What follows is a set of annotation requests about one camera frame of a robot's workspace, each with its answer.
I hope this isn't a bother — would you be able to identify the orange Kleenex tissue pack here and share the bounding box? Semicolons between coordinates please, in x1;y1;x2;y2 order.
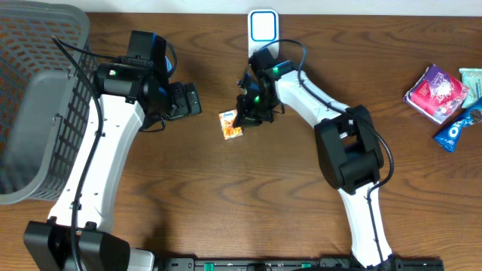
218;109;243;140

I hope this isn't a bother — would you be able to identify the pink purple liner pack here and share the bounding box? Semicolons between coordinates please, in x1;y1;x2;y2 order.
404;65;469;124

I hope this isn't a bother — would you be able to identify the blue Oreo cookie pack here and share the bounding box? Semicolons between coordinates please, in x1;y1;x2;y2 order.
434;99;481;153

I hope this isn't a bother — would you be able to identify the green wet wipes pack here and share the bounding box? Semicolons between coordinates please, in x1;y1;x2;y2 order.
459;68;482;108

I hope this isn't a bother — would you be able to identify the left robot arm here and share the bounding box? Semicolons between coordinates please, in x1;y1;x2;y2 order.
23;31;202;270

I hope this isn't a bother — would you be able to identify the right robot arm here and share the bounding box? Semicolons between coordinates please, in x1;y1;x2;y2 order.
233;48;392;269

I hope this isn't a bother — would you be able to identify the white barcode scanner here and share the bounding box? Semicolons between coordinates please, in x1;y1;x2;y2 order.
247;9;280;57

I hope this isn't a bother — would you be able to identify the grey plastic mesh basket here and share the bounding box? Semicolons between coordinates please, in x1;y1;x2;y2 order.
1;1;97;205

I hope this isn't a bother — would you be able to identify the left black cable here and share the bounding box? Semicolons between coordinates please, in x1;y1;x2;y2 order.
50;35;114;271

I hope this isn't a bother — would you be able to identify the black cable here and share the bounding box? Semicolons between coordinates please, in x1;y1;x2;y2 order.
50;35;114;271
248;38;395;264

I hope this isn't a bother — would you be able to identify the right black cable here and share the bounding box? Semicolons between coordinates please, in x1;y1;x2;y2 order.
248;38;395;264

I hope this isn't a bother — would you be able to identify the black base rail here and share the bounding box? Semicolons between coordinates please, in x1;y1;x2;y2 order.
155;257;445;271

